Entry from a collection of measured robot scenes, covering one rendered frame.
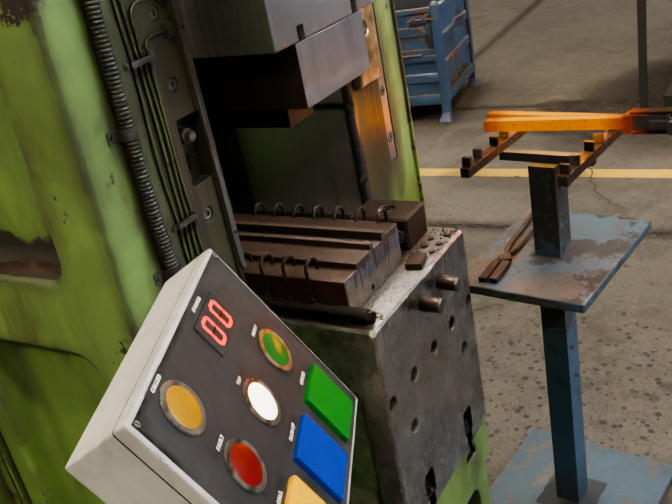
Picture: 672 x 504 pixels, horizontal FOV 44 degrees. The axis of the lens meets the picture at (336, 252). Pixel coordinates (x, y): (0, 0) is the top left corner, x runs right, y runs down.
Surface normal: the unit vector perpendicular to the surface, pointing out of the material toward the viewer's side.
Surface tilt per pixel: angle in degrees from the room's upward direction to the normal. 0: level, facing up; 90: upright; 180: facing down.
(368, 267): 90
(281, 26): 90
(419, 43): 89
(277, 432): 60
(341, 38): 90
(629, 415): 0
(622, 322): 0
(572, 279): 0
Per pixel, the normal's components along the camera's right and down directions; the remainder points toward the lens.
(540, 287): -0.18, -0.89
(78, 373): -0.48, 0.46
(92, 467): -0.07, 0.44
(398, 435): 0.86, 0.07
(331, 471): 0.76, -0.55
